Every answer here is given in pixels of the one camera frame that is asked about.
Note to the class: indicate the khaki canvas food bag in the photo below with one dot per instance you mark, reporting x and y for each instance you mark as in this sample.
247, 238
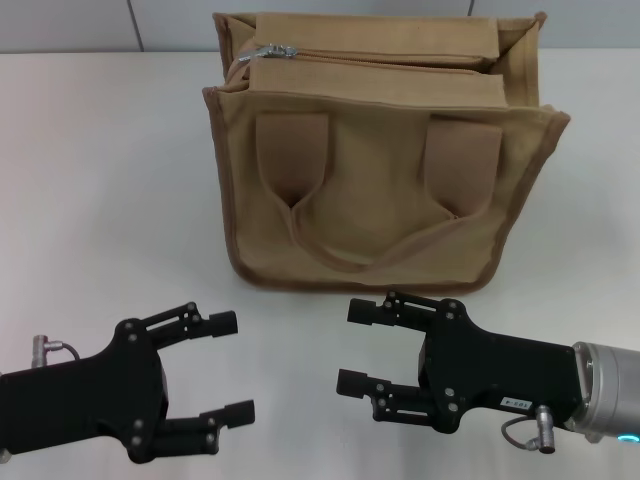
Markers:
375, 200

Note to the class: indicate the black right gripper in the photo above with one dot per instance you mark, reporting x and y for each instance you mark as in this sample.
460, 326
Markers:
500, 365

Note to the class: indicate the silver zipper pull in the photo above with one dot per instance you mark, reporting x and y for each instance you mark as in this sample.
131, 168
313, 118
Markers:
270, 51

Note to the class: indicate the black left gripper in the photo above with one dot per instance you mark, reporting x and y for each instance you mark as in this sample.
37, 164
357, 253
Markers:
100, 390

